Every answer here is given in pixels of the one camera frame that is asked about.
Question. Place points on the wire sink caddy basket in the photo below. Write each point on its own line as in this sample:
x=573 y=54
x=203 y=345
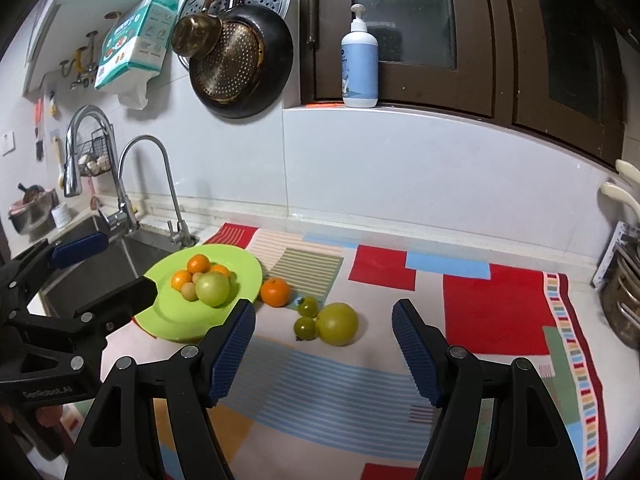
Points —
x=92 y=155

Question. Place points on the white small cup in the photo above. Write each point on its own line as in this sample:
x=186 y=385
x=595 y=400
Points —
x=62 y=215

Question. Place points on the brass perforated strainer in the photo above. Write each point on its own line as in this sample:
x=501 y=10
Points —
x=229 y=68

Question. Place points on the steel pot with lid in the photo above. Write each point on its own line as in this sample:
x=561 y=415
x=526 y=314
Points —
x=33 y=209

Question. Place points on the large orange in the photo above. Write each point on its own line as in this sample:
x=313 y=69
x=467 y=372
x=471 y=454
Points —
x=198 y=263

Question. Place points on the small orange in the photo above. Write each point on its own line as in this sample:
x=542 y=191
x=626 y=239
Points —
x=179 y=279

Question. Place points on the large green pomelo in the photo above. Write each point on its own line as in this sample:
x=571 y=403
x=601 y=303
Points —
x=337 y=324

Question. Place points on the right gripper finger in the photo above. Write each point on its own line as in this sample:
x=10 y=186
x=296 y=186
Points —
x=25 y=274
x=117 y=308

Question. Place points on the lime green plate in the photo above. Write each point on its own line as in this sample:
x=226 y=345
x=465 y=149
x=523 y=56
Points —
x=171 y=317

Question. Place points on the chrome pull-down faucet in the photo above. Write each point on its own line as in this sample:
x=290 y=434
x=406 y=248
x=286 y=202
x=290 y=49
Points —
x=124 y=217

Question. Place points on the black frying pan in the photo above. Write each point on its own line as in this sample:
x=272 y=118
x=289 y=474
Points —
x=274 y=68

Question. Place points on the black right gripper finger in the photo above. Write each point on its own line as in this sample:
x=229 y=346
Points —
x=118 y=439
x=526 y=435

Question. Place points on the colourful patchwork mat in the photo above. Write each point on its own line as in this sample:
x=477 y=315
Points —
x=308 y=410

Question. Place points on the white blue pump bottle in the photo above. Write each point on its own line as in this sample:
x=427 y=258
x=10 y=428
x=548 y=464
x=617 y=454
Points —
x=359 y=63

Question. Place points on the brass small ladle pot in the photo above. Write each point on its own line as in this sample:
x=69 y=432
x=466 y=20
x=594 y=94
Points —
x=195 y=35

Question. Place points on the teal tissue pack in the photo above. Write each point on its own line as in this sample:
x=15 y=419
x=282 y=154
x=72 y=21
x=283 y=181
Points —
x=133 y=51

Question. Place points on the medium tangerine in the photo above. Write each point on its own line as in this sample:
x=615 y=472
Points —
x=275 y=292

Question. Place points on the stainless steel sink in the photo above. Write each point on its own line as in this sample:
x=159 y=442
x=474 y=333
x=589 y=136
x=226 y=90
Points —
x=128 y=256

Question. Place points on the small orange kumquat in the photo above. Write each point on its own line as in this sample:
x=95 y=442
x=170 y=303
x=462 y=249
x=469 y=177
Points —
x=219 y=268

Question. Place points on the small brownish fruit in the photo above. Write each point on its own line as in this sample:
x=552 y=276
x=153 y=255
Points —
x=188 y=292

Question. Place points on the white handled knife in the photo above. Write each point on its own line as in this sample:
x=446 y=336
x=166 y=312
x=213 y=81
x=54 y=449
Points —
x=618 y=194
x=628 y=171

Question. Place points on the green apple on plate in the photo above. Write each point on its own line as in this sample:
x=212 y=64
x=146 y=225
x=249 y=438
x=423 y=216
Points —
x=212 y=289

